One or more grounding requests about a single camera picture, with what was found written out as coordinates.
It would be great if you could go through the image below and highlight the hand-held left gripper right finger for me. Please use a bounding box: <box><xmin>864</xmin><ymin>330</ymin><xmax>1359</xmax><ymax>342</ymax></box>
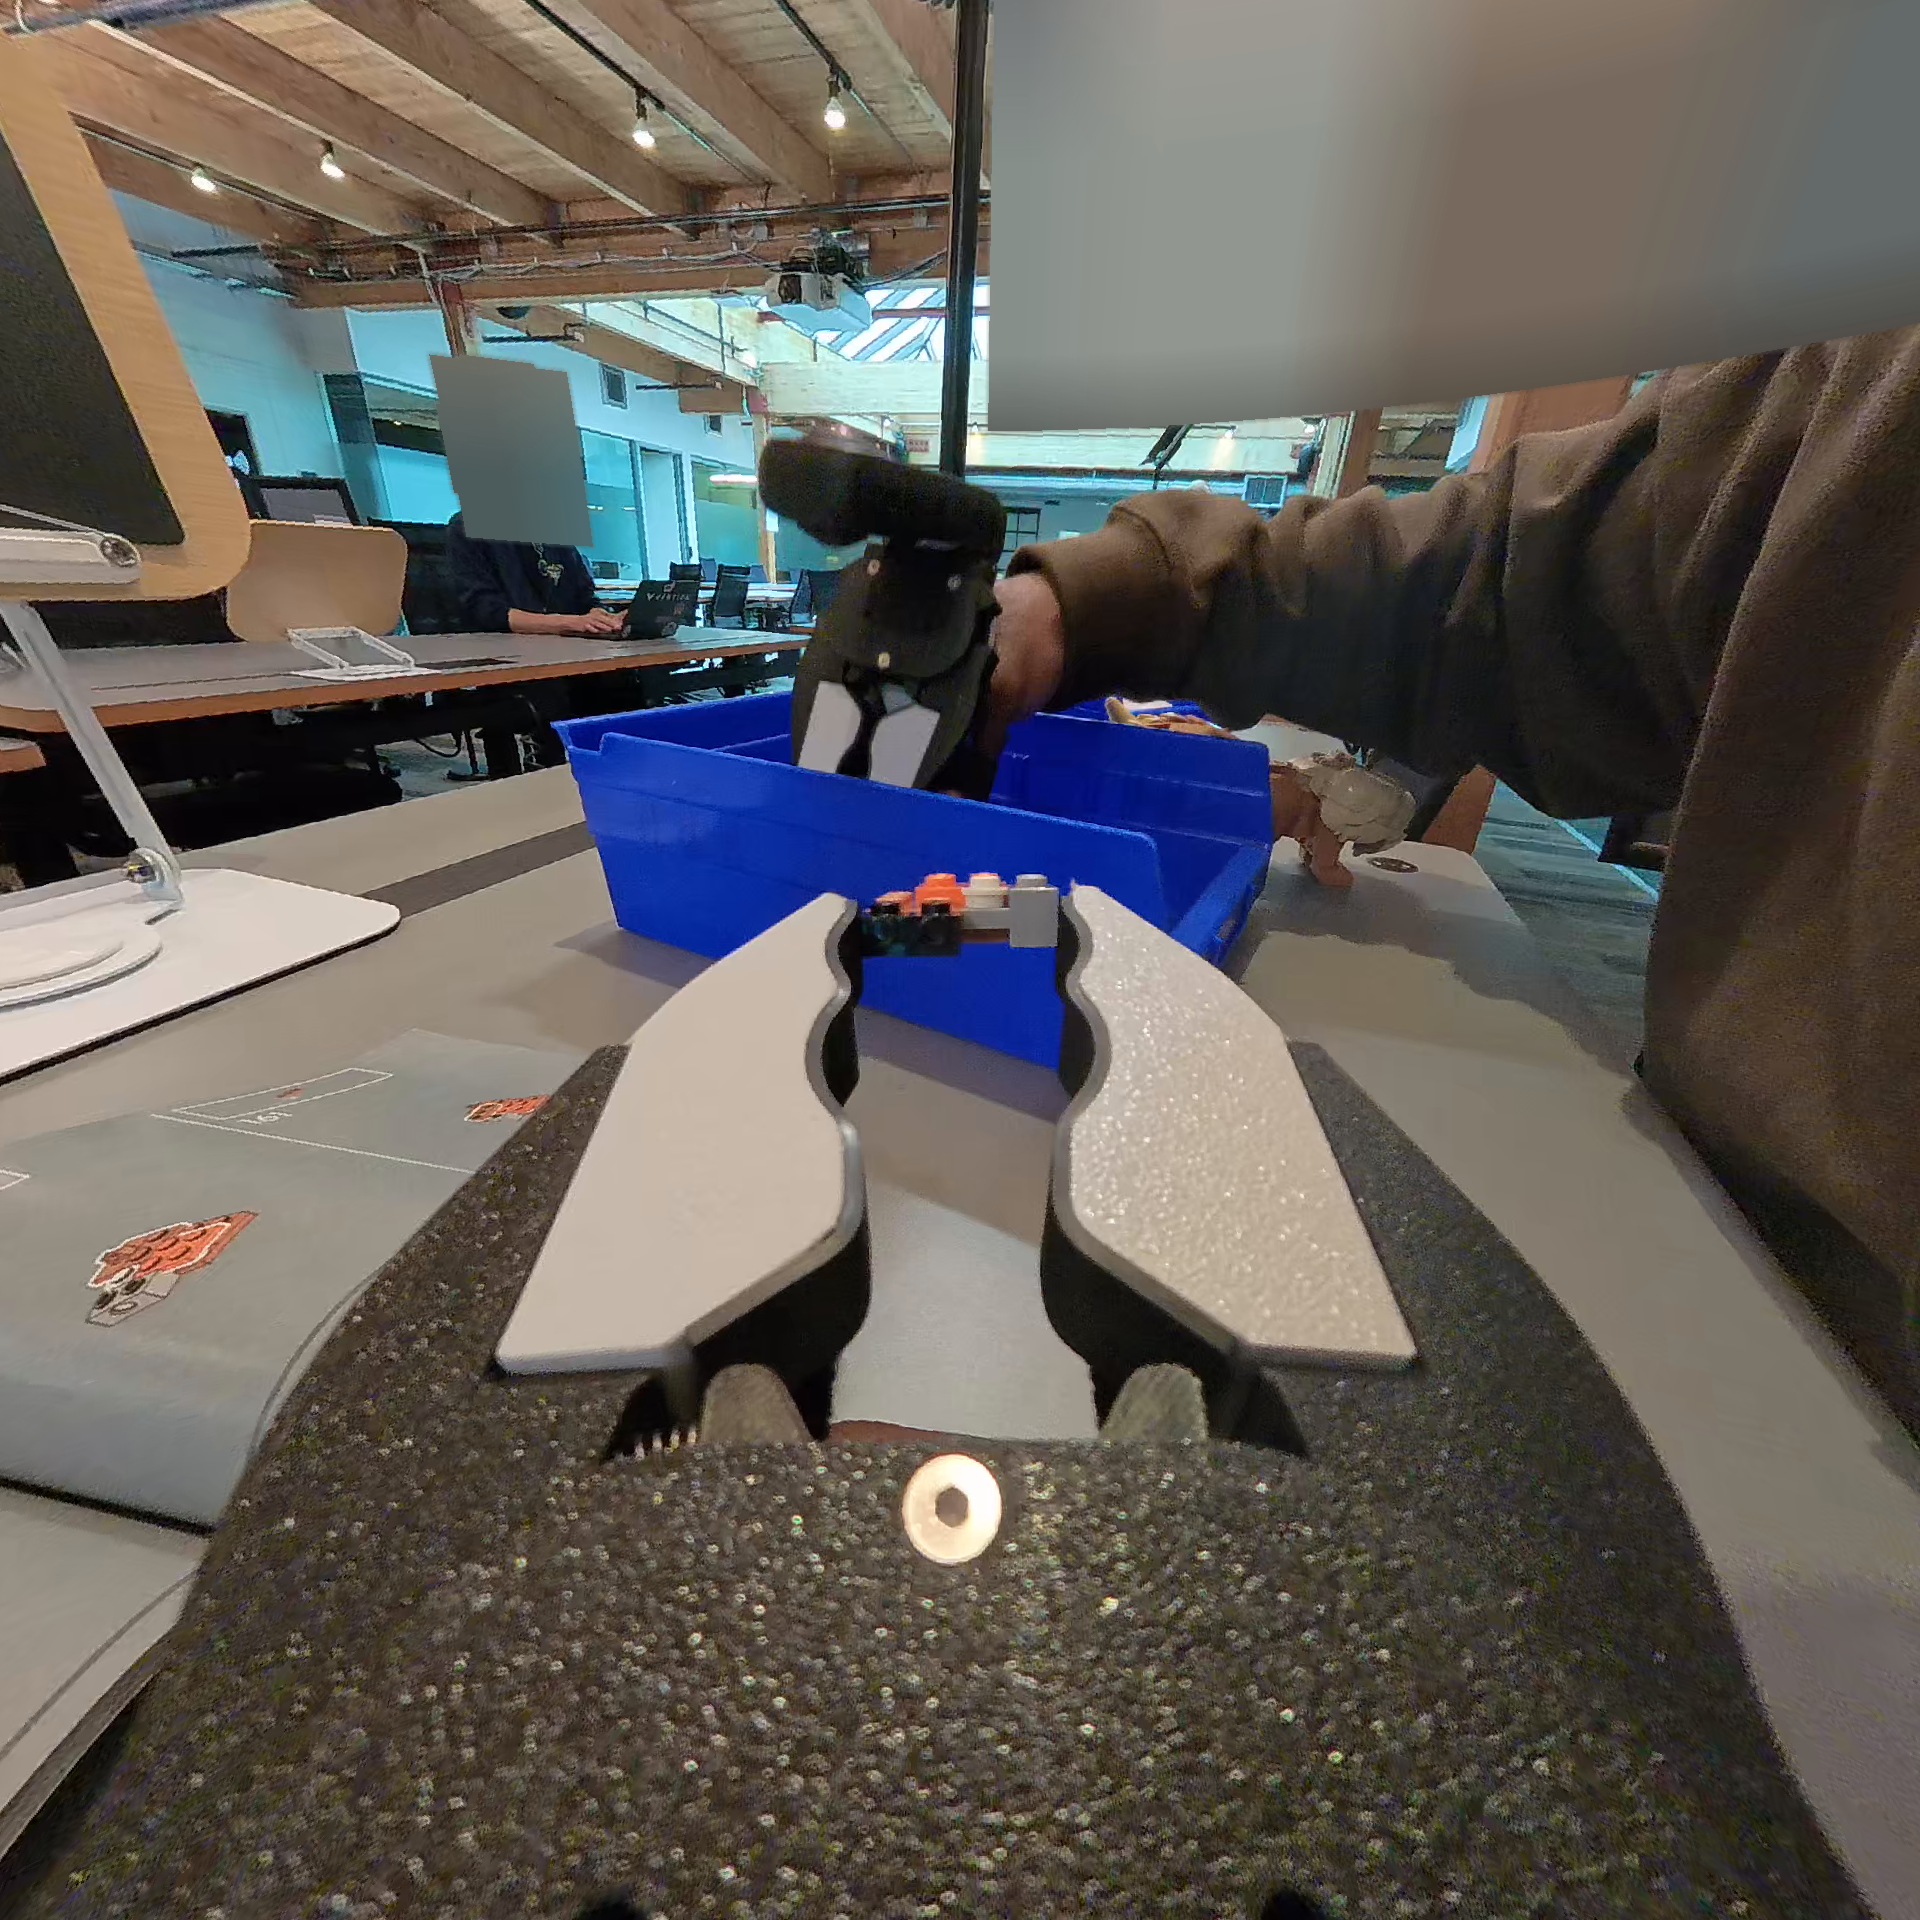
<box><xmin>1042</xmin><ymin>884</ymin><xmax>1422</xmax><ymax>1404</ymax></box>

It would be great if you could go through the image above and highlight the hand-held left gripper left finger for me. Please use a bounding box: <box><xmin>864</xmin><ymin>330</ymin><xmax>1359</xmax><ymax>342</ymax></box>
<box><xmin>491</xmin><ymin>889</ymin><xmax>876</xmax><ymax>1404</ymax></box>

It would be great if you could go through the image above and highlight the small orange toy brick assembly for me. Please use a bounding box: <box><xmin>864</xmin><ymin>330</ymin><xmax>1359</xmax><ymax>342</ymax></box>
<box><xmin>856</xmin><ymin>872</ymin><xmax>1066</xmax><ymax>959</ymax></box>

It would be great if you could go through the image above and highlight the person's right forearm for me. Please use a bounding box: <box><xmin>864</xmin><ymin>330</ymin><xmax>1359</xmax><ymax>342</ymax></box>
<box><xmin>1000</xmin><ymin>344</ymin><xmax>1706</xmax><ymax>825</ymax></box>

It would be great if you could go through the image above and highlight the grey desk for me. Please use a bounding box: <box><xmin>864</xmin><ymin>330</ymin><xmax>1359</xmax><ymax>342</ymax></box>
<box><xmin>0</xmin><ymin>756</ymin><xmax>1920</xmax><ymax>1920</ymax></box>

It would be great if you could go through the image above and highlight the person's right hand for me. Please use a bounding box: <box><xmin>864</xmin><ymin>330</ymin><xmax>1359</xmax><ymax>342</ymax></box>
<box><xmin>988</xmin><ymin>575</ymin><xmax>1069</xmax><ymax>726</ymax></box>

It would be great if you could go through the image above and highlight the row of black office chairs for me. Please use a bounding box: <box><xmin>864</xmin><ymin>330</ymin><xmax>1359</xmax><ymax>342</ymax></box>
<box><xmin>668</xmin><ymin>562</ymin><xmax>811</xmax><ymax>624</ymax></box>

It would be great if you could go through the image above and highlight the wood-edged background table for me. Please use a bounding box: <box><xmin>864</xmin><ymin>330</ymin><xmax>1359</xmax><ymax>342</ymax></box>
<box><xmin>0</xmin><ymin>627</ymin><xmax>811</xmax><ymax>736</ymax></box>

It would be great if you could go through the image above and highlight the white ceiling projector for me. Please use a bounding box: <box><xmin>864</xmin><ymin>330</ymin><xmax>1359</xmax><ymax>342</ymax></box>
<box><xmin>760</xmin><ymin>248</ymin><xmax>876</xmax><ymax>336</ymax></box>

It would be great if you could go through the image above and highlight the black pole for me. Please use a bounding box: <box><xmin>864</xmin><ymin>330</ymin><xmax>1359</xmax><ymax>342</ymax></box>
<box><xmin>936</xmin><ymin>0</ymin><xmax>992</xmax><ymax>436</ymax></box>

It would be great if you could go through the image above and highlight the toy brick instruction booklet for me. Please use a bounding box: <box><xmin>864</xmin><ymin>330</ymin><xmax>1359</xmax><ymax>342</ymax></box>
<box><xmin>0</xmin><ymin>1027</ymin><xmax>590</xmax><ymax>1531</ymax></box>

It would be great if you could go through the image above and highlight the curved plywood board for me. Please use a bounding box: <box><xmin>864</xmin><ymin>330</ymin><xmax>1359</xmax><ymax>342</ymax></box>
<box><xmin>223</xmin><ymin>519</ymin><xmax>408</xmax><ymax>646</ymax></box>

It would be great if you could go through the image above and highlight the person's brown hoodie torso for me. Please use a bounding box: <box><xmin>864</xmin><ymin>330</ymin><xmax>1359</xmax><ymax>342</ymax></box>
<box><xmin>1635</xmin><ymin>322</ymin><xmax>1920</xmax><ymax>1443</ymax></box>

